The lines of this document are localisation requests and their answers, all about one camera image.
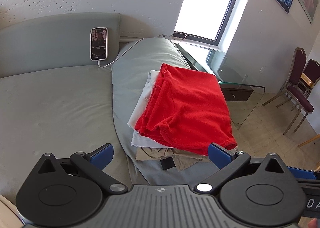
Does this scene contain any red sweatshirt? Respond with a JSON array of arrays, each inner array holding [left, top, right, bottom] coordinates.
[[135, 63, 237, 155]]

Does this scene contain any person's right hand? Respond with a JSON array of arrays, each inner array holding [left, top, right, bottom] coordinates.
[[308, 219, 320, 228]]

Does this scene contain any folded khaki garment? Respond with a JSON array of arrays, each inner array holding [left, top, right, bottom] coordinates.
[[136, 147, 210, 171]]

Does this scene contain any wooden furniture leg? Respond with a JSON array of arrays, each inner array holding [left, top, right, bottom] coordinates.
[[298, 134, 320, 147]]

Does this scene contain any folded white garment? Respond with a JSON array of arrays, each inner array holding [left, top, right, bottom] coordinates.
[[127, 70, 170, 149]]

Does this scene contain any glass side table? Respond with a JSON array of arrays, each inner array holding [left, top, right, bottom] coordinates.
[[176, 42, 265, 129]]

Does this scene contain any grey sofa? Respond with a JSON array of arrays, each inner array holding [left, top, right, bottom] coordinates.
[[0, 12, 216, 201]]

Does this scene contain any maroon chair near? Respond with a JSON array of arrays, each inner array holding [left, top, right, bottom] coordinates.
[[263, 47, 313, 135]]

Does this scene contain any maroon chair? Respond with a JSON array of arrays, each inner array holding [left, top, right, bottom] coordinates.
[[298, 60, 319, 98], [263, 47, 313, 135]]

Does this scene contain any maroon chair far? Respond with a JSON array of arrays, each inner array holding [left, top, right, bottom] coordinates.
[[298, 60, 319, 98]]

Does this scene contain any smartphone in white case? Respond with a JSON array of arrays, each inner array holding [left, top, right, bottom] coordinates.
[[90, 27, 108, 61]]

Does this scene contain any black framed window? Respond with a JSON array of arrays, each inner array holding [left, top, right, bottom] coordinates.
[[173, 0, 236, 45]]

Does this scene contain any white charging cable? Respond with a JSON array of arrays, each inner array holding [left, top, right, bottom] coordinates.
[[97, 32, 189, 69]]

